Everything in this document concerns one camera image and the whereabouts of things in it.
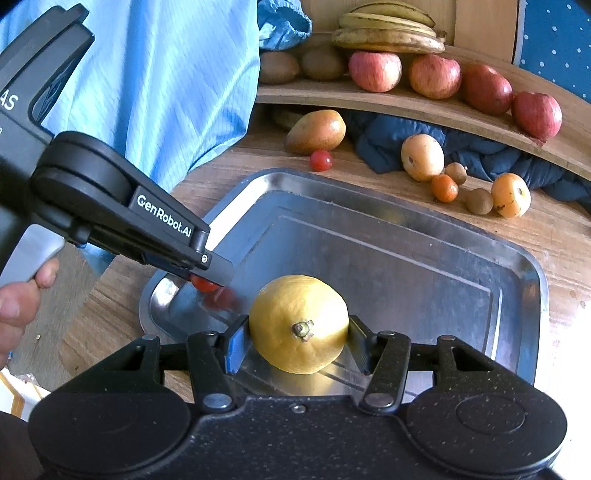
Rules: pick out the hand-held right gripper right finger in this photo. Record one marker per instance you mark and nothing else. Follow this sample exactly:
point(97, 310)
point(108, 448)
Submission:
point(358, 346)

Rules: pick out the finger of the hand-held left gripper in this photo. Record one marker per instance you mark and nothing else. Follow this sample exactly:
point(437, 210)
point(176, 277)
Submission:
point(166, 207)

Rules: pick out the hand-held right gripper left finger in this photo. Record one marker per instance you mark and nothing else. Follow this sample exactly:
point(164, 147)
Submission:
point(238, 346)

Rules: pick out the yellow lemon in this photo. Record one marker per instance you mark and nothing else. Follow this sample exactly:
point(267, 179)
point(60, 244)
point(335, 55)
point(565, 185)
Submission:
point(286, 314)

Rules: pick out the cherry tomato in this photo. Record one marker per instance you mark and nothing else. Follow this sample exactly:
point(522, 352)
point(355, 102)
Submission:
point(205, 285)
point(321, 160)

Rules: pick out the metal tray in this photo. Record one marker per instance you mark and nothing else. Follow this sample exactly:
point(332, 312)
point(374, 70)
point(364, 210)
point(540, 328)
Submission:
point(369, 258)

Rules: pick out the small brown kiwi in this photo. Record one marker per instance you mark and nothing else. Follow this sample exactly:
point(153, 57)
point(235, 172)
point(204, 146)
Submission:
point(455, 171)
point(479, 201)

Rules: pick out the person's left hand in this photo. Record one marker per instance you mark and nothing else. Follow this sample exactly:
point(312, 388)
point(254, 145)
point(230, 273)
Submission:
point(16, 309)

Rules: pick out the light blue shirt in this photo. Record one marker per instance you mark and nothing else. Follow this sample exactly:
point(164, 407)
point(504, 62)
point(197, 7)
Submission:
point(161, 92)

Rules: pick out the yellow red mango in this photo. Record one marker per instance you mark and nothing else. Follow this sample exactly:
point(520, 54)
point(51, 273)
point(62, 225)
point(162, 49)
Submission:
point(316, 131)

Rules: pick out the large brown kiwi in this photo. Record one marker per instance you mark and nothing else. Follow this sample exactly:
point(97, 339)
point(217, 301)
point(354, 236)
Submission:
point(279, 68)
point(323, 63)

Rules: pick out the small orange kumquat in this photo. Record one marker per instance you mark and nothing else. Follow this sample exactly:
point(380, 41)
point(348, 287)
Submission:
point(444, 188)

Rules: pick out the yellow orange round fruit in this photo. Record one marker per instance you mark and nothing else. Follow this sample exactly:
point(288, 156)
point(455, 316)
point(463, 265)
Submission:
point(422, 157)
point(510, 194)

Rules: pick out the light blue crumpled cover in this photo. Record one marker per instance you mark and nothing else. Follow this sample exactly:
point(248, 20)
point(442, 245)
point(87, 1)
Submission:
point(281, 23)

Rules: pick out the dark blue cloth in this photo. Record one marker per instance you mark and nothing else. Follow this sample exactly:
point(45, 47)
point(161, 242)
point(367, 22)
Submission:
point(508, 161)

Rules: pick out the curved wooden shelf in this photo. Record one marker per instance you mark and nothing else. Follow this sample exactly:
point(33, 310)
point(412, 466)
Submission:
point(415, 108)

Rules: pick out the pink red apple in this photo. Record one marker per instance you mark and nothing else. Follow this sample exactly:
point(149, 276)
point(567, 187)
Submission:
point(375, 71)
point(435, 76)

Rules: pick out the yellow banana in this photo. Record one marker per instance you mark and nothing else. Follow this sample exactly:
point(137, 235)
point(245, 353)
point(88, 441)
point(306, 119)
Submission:
point(388, 42)
point(392, 7)
point(388, 22)

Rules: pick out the dark red apple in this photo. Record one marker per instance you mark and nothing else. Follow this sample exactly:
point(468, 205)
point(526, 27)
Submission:
point(536, 114)
point(487, 89)

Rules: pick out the blue white dotted fabric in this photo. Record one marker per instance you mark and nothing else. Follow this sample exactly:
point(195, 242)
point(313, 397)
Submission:
point(554, 46)

